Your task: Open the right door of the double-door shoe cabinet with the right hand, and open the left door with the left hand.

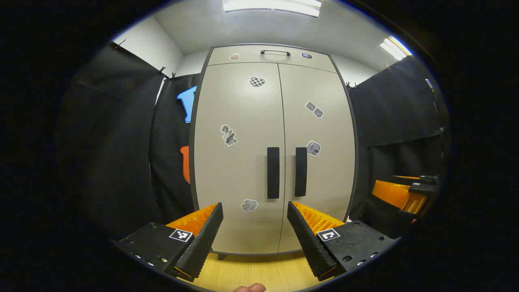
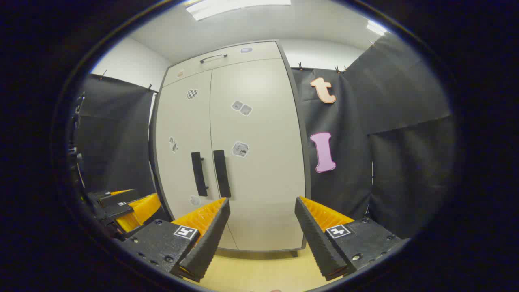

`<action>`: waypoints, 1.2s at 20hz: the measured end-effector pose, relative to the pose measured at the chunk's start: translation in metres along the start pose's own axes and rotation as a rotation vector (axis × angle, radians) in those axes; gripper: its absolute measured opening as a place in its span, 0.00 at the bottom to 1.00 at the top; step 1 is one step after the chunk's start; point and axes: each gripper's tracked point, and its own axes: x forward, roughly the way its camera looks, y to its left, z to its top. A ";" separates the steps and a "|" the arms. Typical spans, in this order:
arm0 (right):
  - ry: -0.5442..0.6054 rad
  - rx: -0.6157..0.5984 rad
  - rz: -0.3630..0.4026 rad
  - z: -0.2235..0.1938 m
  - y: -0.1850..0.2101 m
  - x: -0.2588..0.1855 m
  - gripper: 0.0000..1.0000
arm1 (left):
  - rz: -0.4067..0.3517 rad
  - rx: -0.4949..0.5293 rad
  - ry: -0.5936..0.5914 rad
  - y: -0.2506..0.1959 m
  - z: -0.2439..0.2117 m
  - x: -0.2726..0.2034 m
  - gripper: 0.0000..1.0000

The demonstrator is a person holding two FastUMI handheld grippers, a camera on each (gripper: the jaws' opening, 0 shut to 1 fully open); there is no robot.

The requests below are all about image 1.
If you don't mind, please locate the long ceiling light panel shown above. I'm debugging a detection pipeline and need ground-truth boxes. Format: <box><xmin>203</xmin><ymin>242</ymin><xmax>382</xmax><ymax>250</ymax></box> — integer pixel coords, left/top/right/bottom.
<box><xmin>221</xmin><ymin>0</ymin><xmax>323</xmax><ymax>17</ymax></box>

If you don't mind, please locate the beige double-door shoe cabinet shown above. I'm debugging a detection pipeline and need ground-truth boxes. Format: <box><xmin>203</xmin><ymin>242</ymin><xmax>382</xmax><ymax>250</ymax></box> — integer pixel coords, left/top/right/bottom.
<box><xmin>190</xmin><ymin>43</ymin><xmax>359</xmax><ymax>260</ymax></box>

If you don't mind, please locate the black left door handle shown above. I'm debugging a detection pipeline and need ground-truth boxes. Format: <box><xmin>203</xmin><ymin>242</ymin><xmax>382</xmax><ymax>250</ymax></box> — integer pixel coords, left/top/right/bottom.
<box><xmin>267</xmin><ymin>147</ymin><xmax>280</xmax><ymax>199</ymax></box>

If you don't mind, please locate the black backdrop cloth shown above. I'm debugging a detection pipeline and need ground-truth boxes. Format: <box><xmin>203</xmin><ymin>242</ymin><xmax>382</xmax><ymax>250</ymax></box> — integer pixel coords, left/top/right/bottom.
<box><xmin>347</xmin><ymin>57</ymin><xmax>450</xmax><ymax>240</ymax></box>
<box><xmin>57</xmin><ymin>41</ymin><xmax>203</xmax><ymax>244</ymax></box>

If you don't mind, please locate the black door handle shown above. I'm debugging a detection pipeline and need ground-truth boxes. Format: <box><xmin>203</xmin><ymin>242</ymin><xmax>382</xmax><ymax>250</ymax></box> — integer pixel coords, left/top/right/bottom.
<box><xmin>267</xmin><ymin>147</ymin><xmax>280</xmax><ymax>199</ymax></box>
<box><xmin>295</xmin><ymin>147</ymin><xmax>308</xmax><ymax>198</ymax></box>

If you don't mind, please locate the beige cabinet door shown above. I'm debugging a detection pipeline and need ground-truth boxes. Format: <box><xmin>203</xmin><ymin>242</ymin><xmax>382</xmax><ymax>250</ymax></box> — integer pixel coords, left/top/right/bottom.
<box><xmin>194</xmin><ymin>62</ymin><xmax>285</xmax><ymax>255</ymax></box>
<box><xmin>278</xmin><ymin>64</ymin><xmax>356</xmax><ymax>253</ymax></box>

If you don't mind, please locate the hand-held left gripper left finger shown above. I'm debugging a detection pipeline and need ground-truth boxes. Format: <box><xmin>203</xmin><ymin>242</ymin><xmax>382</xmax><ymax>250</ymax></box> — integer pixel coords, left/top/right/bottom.
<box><xmin>110</xmin><ymin>202</ymin><xmax>224</xmax><ymax>282</ymax></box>

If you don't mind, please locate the small ceiling light panel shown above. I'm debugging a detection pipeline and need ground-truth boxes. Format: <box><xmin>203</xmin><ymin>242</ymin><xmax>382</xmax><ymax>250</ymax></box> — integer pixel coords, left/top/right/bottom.
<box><xmin>380</xmin><ymin>36</ymin><xmax>413</xmax><ymax>61</ymax></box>

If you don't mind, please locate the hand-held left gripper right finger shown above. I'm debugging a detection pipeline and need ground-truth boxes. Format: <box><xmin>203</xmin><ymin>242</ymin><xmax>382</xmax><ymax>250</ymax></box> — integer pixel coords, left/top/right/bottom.
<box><xmin>287</xmin><ymin>200</ymin><xmax>398</xmax><ymax>282</ymax></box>

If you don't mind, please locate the black right door handle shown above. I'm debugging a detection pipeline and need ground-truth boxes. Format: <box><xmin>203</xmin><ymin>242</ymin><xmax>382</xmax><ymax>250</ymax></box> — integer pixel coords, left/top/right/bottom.
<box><xmin>295</xmin><ymin>147</ymin><xmax>308</xmax><ymax>198</ymax></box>

